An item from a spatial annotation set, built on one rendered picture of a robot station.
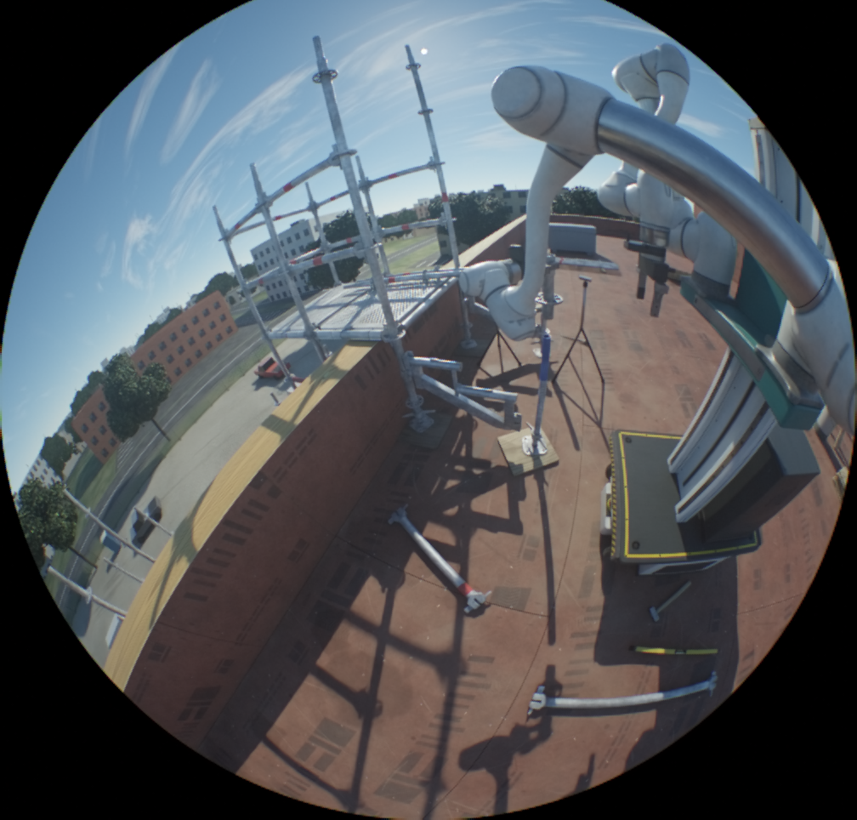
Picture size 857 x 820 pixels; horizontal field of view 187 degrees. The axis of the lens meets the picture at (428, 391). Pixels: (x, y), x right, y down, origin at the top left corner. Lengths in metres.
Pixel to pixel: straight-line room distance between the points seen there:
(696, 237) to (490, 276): 0.73
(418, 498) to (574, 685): 1.34
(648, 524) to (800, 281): 1.06
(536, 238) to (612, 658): 1.64
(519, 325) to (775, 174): 1.04
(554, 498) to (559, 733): 1.29
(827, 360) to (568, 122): 0.46
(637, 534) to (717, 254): 1.03
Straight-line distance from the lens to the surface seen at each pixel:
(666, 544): 1.29
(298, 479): 1.28
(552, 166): 0.66
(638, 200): 0.81
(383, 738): 1.59
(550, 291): 1.08
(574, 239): 7.01
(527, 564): 1.39
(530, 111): 0.44
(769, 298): 0.96
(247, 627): 1.62
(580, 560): 1.45
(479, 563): 1.38
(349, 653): 1.52
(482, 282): 0.82
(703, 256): 1.01
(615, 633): 1.50
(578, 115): 0.45
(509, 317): 0.77
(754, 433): 1.01
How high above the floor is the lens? 1.35
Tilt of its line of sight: 39 degrees down
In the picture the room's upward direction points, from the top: 14 degrees counter-clockwise
